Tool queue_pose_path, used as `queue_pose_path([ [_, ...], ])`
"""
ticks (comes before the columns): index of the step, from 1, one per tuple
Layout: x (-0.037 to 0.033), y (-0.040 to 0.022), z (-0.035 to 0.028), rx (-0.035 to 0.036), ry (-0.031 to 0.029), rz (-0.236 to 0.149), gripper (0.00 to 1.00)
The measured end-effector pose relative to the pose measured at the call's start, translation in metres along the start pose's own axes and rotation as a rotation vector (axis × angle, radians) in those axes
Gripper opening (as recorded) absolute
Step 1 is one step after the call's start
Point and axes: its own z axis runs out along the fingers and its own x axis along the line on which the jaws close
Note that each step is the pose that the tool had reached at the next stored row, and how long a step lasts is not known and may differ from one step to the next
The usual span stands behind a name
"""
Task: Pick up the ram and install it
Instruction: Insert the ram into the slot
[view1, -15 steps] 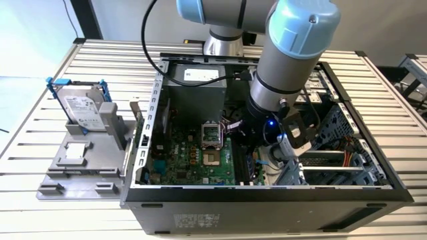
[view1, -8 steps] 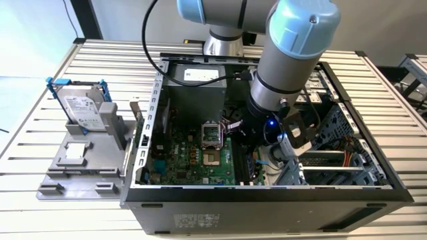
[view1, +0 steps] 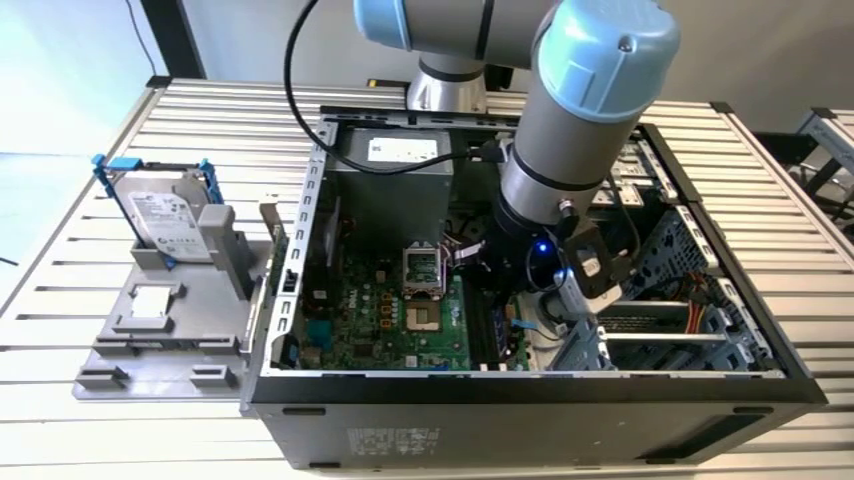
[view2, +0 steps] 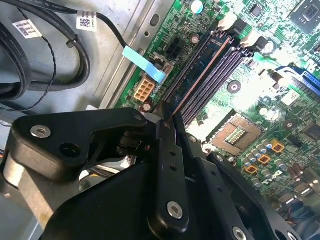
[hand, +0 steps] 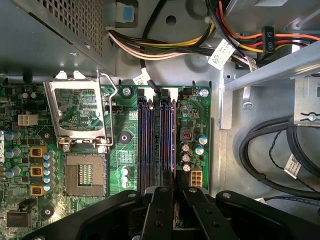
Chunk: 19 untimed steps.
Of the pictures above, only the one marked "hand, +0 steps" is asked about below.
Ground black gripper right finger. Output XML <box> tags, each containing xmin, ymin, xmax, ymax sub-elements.
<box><xmin>176</xmin><ymin>169</ymin><xmax>320</xmax><ymax>240</ymax></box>

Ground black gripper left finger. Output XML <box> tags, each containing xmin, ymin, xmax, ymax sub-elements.
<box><xmin>21</xmin><ymin>169</ymin><xmax>175</xmax><ymax>240</ymax></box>

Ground black RAM slot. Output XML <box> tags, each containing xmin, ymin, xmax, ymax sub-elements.
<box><xmin>145</xmin><ymin>87</ymin><xmax>155</xmax><ymax>196</ymax></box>
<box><xmin>167</xmin><ymin>87</ymin><xmax>179</xmax><ymax>174</ymax></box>
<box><xmin>159</xmin><ymin>87</ymin><xmax>168</xmax><ymax>191</ymax></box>
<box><xmin>136</xmin><ymin>87</ymin><xmax>147</xmax><ymax>196</ymax></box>

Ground white six-pin power socket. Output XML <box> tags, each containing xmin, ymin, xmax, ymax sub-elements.
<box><xmin>189</xmin><ymin>167</ymin><xmax>204</xmax><ymax>189</ymax></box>

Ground CPU socket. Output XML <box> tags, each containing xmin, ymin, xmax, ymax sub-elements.
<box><xmin>62</xmin><ymin>152</ymin><xmax>108</xmax><ymax>198</ymax></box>

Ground green motherboard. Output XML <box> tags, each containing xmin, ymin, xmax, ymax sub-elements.
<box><xmin>0</xmin><ymin>83</ymin><xmax>213</xmax><ymax>240</ymax></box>

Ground metal socket cover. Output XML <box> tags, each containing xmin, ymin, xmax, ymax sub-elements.
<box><xmin>43</xmin><ymin>71</ymin><xmax>108</xmax><ymax>151</ymax></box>

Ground white four-pin power socket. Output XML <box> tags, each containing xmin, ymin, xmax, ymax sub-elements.
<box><xmin>17</xmin><ymin>113</ymin><xmax>39</xmax><ymax>126</ymax></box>

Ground metal drive cage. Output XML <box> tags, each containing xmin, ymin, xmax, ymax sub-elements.
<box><xmin>223</xmin><ymin>0</ymin><xmax>320</xmax><ymax>126</ymax></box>

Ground grey clip with blue tab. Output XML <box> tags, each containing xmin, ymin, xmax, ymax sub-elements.
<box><xmin>116</xmin><ymin>0</ymin><xmax>140</xmax><ymax>28</ymax></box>

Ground grey power supply box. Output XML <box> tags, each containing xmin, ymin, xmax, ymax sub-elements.
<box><xmin>0</xmin><ymin>0</ymin><xmax>118</xmax><ymax>76</ymax></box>

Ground thick black cable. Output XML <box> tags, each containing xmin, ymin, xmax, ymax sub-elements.
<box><xmin>238</xmin><ymin>115</ymin><xmax>320</xmax><ymax>201</ymax></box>

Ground white barcode cable tag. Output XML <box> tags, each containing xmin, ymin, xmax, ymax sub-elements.
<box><xmin>283</xmin><ymin>154</ymin><xmax>302</xmax><ymax>180</ymax></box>

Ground small white cable tag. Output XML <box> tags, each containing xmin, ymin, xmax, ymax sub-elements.
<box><xmin>132</xmin><ymin>73</ymin><xmax>149</xmax><ymax>87</ymax></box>

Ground thin black cable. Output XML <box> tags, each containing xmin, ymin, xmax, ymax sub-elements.
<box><xmin>139</xmin><ymin>0</ymin><xmax>167</xmax><ymax>96</ymax></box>

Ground cream yellow wire bundle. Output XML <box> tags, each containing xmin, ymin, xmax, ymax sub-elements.
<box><xmin>106</xmin><ymin>22</ymin><xmax>216</xmax><ymax>61</ymax></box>

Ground white cable label tag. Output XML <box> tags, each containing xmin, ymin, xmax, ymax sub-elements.
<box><xmin>207</xmin><ymin>38</ymin><xmax>236</xmax><ymax>68</ymax></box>

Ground orange red yellow wires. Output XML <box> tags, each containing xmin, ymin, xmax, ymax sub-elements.
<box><xmin>204</xmin><ymin>0</ymin><xmax>320</xmax><ymax>55</ymax></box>

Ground black wire connector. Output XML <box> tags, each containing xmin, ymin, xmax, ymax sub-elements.
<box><xmin>261</xmin><ymin>26</ymin><xmax>276</xmax><ymax>60</ymax></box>

